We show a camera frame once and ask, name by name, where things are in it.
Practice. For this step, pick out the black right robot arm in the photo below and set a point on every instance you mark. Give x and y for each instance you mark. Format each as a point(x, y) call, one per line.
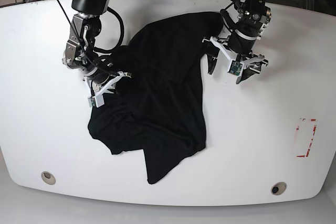
point(98, 65)

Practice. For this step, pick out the left table grommet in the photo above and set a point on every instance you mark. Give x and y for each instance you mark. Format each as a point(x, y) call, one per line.
point(48, 178)

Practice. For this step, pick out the black T-shirt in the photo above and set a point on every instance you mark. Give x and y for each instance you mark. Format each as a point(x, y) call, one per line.
point(162, 110)

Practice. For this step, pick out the table grommet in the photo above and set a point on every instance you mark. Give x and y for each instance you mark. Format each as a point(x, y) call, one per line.
point(279, 188)
point(48, 178)

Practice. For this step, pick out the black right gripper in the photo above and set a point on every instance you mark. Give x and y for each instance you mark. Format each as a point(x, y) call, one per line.
point(95, 78)

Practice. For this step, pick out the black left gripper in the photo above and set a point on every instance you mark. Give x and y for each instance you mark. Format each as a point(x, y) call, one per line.
point(240, 42)

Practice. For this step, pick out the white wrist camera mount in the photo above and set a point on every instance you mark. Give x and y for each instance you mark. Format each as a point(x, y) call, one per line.
point(236, 64)
point(97, 100)

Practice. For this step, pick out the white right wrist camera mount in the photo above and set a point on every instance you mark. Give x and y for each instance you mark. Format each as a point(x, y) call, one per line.
point(97, 100)

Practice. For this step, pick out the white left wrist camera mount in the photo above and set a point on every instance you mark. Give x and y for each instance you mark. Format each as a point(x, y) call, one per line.
point(236, 64)

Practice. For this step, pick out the right table grommet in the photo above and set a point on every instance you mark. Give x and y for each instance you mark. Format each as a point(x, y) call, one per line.
point(279, 188)

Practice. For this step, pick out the red tape rectangle marker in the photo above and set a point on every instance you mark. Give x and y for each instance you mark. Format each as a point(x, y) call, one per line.
point(305, 132)

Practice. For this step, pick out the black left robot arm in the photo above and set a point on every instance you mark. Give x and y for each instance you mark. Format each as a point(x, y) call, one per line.
point(253, 18)

